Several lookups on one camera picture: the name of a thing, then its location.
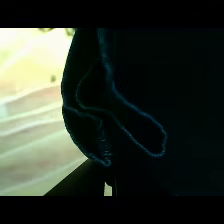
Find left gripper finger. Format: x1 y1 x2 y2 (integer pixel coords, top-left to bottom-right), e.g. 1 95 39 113
44 158 106 197

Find black pants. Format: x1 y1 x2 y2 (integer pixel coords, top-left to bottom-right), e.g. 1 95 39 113
60 27 224 197

